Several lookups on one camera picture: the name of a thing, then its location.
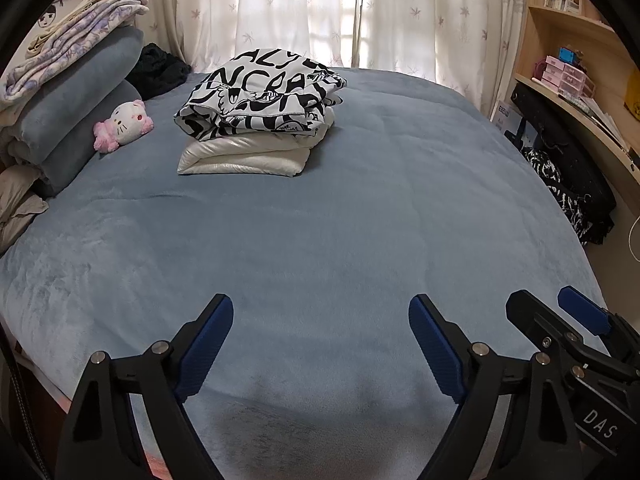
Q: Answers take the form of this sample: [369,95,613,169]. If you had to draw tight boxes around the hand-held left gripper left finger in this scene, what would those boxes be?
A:
[57,293,235,480]

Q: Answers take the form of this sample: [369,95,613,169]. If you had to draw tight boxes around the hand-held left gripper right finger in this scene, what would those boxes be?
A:
[408,294,581,480]

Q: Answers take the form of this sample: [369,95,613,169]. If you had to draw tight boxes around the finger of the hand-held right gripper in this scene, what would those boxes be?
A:
[557,286,640,366]
[505,290,583,361]

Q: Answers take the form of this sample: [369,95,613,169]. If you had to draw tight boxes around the black and white printed hoodie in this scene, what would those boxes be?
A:
[173,50,348,141]

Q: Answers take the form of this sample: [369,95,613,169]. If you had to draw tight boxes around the black clothes beside bed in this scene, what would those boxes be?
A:
[505,82,617,246]

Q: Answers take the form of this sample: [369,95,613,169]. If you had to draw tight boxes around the black and white patterned cloth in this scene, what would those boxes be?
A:
[520,147,593,246]

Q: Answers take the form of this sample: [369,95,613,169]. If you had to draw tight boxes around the blue bed blanket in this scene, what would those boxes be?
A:
[0,65,608,476]

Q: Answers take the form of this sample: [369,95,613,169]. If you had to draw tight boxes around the stack of papers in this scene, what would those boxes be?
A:
[575,95,631,151]

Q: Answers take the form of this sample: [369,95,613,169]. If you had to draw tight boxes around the cream white puffer jacket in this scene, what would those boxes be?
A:
[177,110,335,177]

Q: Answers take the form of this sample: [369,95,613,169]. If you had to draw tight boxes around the white printed box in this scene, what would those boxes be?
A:
[490,102,523,133]

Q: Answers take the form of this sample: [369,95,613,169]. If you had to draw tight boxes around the yellow packet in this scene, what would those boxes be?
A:
[624,69,640,121]

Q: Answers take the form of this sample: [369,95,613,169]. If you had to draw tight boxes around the pink drawer organizer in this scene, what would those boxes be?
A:
[542,55,598,98]

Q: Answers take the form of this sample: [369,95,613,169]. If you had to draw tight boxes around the pink and white plush toy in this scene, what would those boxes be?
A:
[93,100,154,153]

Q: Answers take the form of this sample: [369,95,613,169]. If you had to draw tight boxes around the grey-blue folded blanket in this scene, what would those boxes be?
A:
[10,27,146,198]

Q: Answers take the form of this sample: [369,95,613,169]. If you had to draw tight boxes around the black garment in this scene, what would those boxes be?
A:
[125,43,193,101]

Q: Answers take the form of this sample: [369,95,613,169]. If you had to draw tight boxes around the wooden shelf desk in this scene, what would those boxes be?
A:
[500,0,640,221]

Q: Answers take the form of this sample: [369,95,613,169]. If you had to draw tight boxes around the floral folded quilt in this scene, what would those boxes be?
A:
[0,0,150,111]

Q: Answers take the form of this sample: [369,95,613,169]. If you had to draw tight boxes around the white floral curtain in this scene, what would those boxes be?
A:
[117,0,528,111]

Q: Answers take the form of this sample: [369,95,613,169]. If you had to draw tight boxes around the cream cloth with drawn face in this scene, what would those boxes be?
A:
[27,0,108,56]

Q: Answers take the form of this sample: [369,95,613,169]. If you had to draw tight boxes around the white cable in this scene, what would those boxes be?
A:
[627,215,640,263]

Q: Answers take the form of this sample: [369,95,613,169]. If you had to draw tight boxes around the black cable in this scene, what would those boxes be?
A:
[0,330,41,480]

